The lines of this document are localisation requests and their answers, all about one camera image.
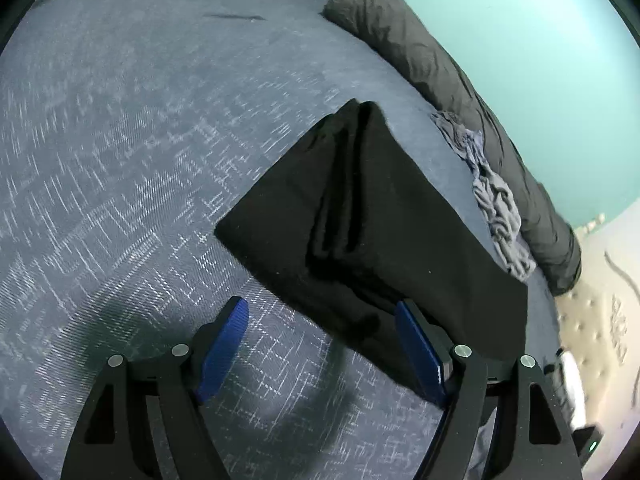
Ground grey white storage bag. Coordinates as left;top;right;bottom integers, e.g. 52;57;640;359
544;348;587;431

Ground dark grey rolled duvet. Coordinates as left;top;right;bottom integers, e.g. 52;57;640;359
323;0;582;296

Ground dark grey crumpled garment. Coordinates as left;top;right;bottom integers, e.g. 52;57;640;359
431;112;487;172

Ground black sweater garment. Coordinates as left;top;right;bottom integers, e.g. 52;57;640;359
214;97;530;391

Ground black tracker camera box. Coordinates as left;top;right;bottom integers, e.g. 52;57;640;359
572;425;603;468

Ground beige tufted headboard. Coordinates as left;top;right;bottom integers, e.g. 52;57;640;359
555;210;639;479

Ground blue patterned bed sheet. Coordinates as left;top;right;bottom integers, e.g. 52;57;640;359
0;0;564;480

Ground light grey crumpled garment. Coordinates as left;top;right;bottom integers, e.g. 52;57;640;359
469;159;536;282

